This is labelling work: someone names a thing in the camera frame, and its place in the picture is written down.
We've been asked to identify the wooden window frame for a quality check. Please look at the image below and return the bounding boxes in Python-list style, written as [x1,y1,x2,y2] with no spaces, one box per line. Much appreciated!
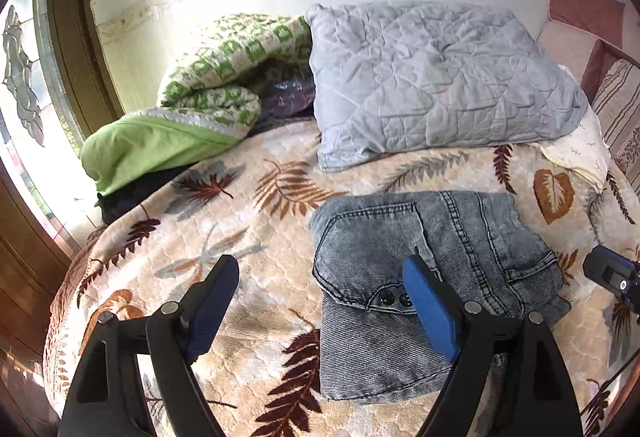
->
[0,0,126,418]

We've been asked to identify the cream floral pillow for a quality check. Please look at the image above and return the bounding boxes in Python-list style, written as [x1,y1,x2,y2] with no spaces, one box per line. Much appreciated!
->
[536,64,612,192]

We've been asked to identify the dark purple plastic bag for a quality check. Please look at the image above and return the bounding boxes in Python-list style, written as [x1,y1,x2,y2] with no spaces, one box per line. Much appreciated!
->
[252,76,317,133]

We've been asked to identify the grey quilted pillow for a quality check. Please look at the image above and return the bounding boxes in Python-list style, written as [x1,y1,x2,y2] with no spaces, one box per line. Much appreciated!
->
[305,3,590,172]

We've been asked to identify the grey denim pants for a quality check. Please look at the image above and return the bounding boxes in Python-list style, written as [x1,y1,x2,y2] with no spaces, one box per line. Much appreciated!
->
[309,190,572,406]

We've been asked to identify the striped floral headboard cushion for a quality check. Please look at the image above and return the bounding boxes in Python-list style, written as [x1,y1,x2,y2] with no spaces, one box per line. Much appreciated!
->
[537,0,631,90]

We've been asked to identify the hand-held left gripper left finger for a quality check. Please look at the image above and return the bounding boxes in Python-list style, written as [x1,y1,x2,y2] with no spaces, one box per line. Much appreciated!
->
[59,254,241,437]

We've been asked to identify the green patterned quilt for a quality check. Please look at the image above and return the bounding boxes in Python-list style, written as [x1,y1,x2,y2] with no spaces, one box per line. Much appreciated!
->
[80,13,314,196]

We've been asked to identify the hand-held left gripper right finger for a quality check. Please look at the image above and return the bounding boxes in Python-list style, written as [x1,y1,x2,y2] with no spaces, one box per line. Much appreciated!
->
[402,254,584,437]

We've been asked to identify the leaf print blanket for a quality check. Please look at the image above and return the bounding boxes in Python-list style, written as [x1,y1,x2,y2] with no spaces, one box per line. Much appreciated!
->
[42,121,640,437]

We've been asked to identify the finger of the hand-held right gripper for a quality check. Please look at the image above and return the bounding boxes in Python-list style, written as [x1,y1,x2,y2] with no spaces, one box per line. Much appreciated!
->
[582,244,640,318]

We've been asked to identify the stained glass window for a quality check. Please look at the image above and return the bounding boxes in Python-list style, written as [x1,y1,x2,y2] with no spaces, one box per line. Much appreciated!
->
[0,0,87,240]

